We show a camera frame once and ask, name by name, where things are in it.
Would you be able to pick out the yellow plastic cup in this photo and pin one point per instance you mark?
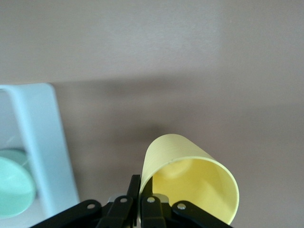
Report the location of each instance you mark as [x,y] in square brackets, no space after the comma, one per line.
[171,147]

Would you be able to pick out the clear plastic bin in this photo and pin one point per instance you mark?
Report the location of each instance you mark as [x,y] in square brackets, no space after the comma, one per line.
[40,123]

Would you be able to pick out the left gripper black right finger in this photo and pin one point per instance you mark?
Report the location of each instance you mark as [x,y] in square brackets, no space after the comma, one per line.
[154,213]

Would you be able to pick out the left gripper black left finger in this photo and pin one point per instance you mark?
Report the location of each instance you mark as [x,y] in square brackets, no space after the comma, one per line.
[118,213]

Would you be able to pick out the mint green bowl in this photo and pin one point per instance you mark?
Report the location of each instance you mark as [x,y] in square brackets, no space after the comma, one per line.
[14,185]

